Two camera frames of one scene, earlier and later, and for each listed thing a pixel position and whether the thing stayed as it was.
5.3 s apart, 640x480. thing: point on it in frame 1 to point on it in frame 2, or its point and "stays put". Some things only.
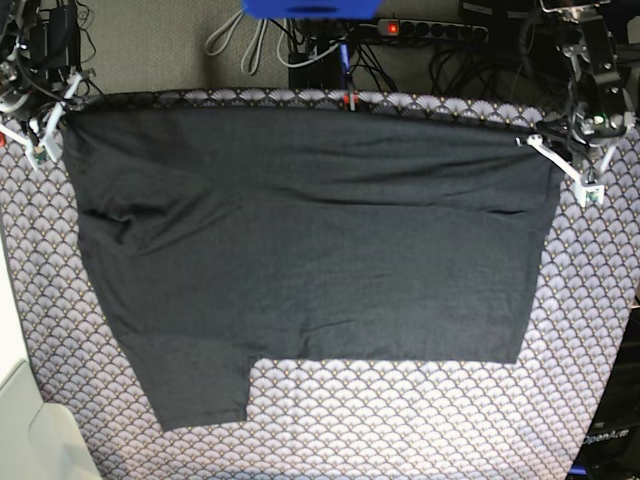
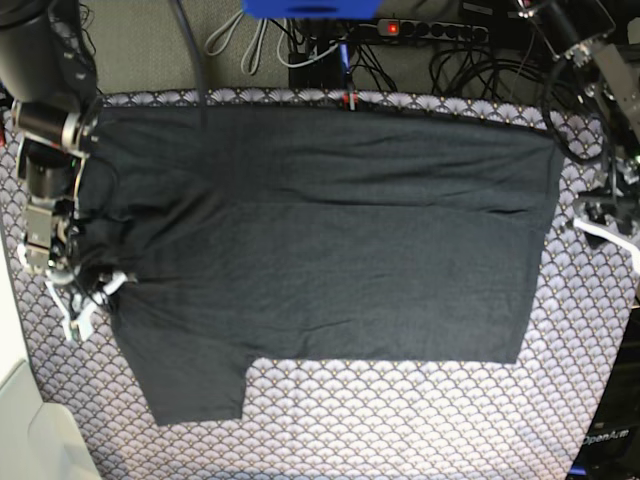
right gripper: (585, 132) to (617, 214)
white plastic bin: (38, 440) stays put
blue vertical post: (345, 65) stays put
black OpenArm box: (611, 449) stays put
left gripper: (27, 101) to (86, 282)
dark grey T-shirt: (235, 235) stays put
